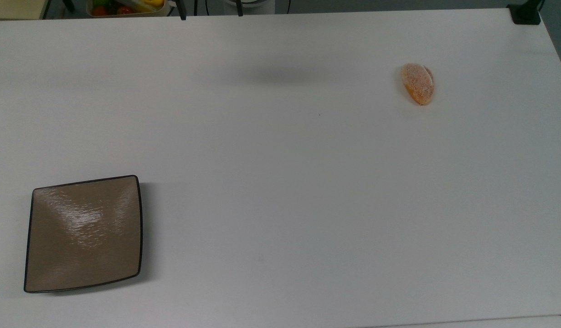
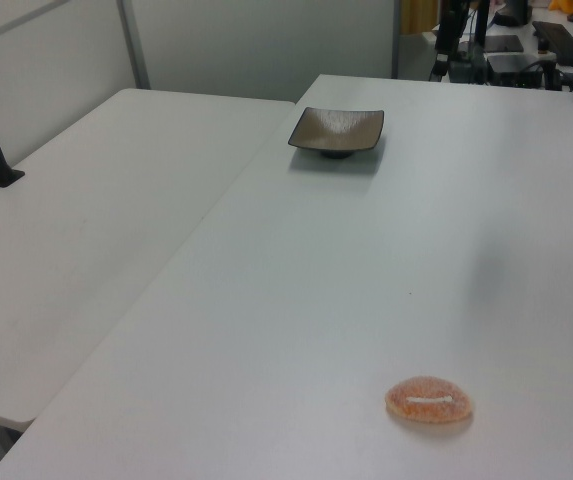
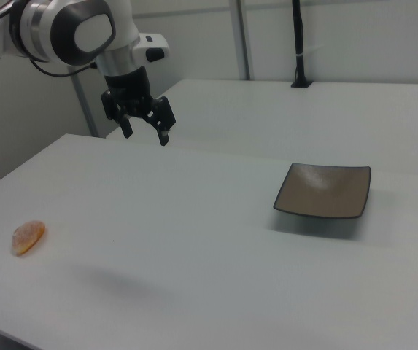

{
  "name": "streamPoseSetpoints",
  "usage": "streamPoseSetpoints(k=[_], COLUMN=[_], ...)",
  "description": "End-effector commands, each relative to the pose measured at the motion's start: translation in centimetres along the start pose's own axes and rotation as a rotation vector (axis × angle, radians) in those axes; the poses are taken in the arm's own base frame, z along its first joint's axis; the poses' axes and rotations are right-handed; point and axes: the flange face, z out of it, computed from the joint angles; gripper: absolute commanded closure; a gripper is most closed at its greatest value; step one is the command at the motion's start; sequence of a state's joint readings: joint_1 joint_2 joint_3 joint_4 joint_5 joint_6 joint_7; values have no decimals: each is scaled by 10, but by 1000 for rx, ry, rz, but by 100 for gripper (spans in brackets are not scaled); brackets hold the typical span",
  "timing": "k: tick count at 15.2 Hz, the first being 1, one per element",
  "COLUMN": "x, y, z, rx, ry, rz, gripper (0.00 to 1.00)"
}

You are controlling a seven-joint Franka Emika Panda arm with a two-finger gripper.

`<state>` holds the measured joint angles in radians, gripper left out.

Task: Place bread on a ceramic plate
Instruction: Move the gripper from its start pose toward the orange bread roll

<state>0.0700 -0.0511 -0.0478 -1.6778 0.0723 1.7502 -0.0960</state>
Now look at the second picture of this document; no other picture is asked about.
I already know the sugared orange bread bun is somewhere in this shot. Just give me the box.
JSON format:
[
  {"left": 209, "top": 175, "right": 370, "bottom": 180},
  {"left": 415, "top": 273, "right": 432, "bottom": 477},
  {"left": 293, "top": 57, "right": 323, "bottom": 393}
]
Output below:
[{"left": 384, "top": 375, "right": 476, "bottom": 425}]

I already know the grey partition post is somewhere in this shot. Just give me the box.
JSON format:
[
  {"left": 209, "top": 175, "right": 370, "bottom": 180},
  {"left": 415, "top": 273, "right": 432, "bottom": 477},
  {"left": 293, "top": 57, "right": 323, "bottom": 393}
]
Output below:
[
  {"left": 391, "top": 0, "right": 403, "bottom": 80},
  {"left": 115, "top": 0, "right": 151, "bottom": 91}
]

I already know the black stand pole white band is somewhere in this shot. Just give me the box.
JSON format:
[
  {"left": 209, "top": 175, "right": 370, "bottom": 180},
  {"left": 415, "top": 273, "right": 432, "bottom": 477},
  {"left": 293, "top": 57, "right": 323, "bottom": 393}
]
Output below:
[{"left": 431, "top": 0, "right": 469, "bottom": 82}]

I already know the black monitor base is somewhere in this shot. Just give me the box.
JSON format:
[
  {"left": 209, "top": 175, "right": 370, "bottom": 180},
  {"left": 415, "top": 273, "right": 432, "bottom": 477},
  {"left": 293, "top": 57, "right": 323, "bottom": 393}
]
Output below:
[{"left": 492, "top": 0, "right": 533, "bottom": 28}]

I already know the thin black stand pole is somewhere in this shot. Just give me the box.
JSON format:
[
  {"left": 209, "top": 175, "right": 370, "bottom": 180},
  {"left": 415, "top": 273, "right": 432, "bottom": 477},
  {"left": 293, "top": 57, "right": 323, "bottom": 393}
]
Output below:
[{"left": 473, "top": 0, "right": 492, "bottom": 54}]

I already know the closed black laptop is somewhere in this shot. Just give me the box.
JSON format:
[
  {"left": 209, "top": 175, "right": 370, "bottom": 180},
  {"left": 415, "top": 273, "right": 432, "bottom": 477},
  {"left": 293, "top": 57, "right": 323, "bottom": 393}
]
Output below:
[{"left": 483, "top": 34, "right": 525, "bottom": 54}]

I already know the black keyboard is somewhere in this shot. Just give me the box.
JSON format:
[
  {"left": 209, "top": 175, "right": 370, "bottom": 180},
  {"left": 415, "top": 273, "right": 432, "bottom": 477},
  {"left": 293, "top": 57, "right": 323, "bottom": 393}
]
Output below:
[{"left": 532, "top": 20, "right": 573, "bottom": 65}]

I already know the black box device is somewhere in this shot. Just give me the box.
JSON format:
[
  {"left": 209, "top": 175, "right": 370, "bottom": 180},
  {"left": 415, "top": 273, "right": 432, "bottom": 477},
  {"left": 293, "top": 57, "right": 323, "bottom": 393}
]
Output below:
[{"left": 485, "top": 53, "right": 543, "bottom": 89}]

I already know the square brown ceramic plate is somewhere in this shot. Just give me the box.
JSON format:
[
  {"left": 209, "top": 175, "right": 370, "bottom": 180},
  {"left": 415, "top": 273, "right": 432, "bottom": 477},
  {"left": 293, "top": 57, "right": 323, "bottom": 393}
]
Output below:
[{"left": 287, "top": 106, "right": 386, "bottom": 161}]

